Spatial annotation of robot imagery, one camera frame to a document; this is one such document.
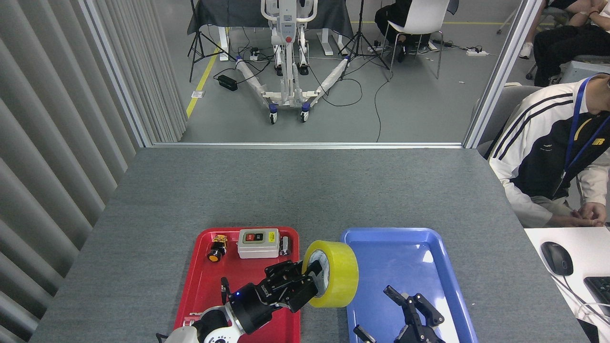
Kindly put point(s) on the white stand on wheels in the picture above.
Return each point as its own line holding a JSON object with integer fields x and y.
{"x": 288, "y": 71}

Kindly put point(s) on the table with black cloth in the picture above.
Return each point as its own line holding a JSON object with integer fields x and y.
{"x": 228, "y": 12}

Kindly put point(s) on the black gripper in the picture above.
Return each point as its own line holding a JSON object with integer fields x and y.
{"x": 419, "y": 338}
{"x": 255, "y": 307}

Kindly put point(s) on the white push-button switch box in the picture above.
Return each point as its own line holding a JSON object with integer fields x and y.
{"x": 257, "y": 248}

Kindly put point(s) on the grey pleated curtain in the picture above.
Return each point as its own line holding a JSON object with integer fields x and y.
{"x": 47, "y": 119}

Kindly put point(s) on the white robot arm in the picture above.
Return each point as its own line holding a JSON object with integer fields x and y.
{"x": 220, "y": 337}

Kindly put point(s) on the silver post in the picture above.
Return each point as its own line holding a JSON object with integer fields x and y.
{"x": 500, "y": 76}
{"x": 116, "y": 76}

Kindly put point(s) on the red plastic tray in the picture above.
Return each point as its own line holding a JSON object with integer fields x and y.
{"x": 205, "y": 286}

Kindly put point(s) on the black computer mouse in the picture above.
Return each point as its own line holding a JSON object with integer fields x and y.
{"x": 556, "y": 258}

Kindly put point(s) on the black power adapter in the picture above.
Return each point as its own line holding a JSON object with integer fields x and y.
{"x": 228, "y": 83}

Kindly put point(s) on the small silver and black cylinder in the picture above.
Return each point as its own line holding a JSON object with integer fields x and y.
{"x": 285, "y": 246}

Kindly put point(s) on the yellow and black push button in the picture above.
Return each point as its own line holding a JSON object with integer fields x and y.
{"x": 217, "y": 250}

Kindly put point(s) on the person's right hand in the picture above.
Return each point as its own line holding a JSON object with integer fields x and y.
{"x": 574, "y": 220}

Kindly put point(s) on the blue plastic tray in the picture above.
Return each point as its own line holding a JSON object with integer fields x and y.
{"x": 391, "y": 259}

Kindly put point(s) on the silver horizontal rail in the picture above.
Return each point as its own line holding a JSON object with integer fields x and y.
{"x": 305, "y": 145}

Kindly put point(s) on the person's left hand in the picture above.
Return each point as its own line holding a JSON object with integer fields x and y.
{"x": 593, "y": 210}

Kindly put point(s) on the black tripod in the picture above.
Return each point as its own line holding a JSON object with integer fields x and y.
{"x": 200, "y": 45}
{"x": 360, "y": 33}

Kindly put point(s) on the grey box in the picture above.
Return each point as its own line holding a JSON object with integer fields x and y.
{"x": 579, "y": 70}

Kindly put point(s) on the grey office chair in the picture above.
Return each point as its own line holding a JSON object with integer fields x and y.
{"x": 505, "y": 102}

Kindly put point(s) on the yellow tape roll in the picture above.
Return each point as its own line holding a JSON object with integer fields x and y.
{"x": 340, "y": 271}

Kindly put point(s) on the black keyboard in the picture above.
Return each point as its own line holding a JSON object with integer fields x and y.
{"x": 601, "y": 293}

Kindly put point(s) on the white and red circuit breaker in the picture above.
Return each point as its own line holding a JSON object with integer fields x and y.
{"x": 193, "y": 316}

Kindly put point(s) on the white chair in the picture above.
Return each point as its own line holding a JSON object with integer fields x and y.
{"x": 421, "y": 16}

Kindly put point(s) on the white desk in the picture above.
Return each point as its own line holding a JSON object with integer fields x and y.
{"x": 548, "y": 305}

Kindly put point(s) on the white power strip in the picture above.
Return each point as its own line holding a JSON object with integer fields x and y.
{"x": 476, "y": 52}

